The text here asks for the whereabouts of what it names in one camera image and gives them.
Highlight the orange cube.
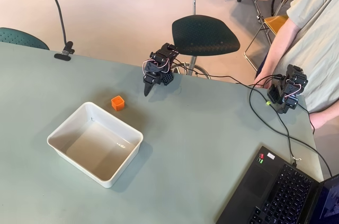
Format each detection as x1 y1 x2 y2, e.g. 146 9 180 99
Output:
110 95 126 112

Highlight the black leader arm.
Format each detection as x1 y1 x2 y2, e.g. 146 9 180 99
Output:
266 64 309 114

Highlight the person's left forearm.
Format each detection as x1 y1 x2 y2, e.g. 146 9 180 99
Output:
309 107 339 130

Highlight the person's right forearm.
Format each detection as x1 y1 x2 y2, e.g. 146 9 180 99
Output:
255 17 299 83

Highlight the white plastic bin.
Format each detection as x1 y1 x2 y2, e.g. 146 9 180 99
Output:
47 101 144 189

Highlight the person's right hand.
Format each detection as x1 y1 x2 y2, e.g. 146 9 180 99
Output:
253 71 271 87

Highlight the dark green perforated chair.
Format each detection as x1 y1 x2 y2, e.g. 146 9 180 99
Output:
0 27 50 51
171 0 241 79

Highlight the black gooseneck clamp holder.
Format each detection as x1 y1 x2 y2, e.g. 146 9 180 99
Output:
52 0 76 62

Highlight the black laptop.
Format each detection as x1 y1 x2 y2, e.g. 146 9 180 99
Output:
216 146 339 224

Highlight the person torso beige t-shirt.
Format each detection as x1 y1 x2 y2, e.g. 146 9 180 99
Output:
275 0 339 113

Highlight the black cable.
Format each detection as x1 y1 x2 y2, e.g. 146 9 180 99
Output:
288 135 333 178
296 102 316 135
171 61 212 79
169 58 255 87
248 85 296 165
254 74 286 87

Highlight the yellow chair with metal frame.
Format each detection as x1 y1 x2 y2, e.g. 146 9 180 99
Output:
243 14 290 73

